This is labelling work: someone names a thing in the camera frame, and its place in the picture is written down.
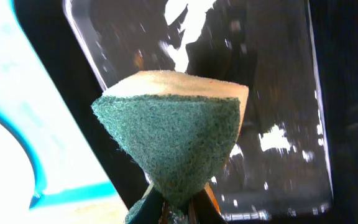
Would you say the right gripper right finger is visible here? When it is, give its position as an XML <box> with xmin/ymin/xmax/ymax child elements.
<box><xmin>188</xmin><ymin>183</ymin><xmax>227</xmax><ymax>224</ymax></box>

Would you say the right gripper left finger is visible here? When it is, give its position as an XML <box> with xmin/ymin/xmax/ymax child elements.
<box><xmin>134</xmin><ymin>185</ymin><xmax>165</xmax><ymax>224</ymax></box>

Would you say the green sponge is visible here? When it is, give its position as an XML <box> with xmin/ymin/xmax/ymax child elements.
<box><xmin>91</xmin><ymin>70</ymin><xmax>249</xmax><ymax>223</ymax></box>

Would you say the white plate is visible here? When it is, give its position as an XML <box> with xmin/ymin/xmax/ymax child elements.
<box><xmin>0</xmin><ymin>124</ymin><xmax>35</xmax><ymax>224</ymax></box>

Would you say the black plastic tray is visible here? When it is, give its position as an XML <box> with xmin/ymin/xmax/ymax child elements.
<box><xmin>13</xmin><ymin>0</ymin><xmax>358</xmax><ymax>223</ymax></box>

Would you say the teal plastic tray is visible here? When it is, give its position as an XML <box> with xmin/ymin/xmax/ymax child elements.
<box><xmin>0</xmin><ymin>0</ymin><xmax>117</xmax><ymax>209</ymax></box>

